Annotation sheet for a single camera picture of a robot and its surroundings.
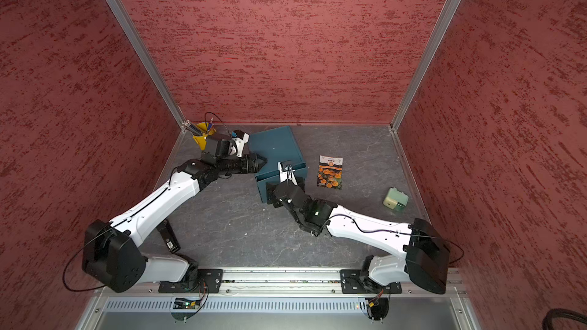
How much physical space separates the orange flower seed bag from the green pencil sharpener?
20cm

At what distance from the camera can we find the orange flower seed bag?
100cm

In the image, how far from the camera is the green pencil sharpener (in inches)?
35.3
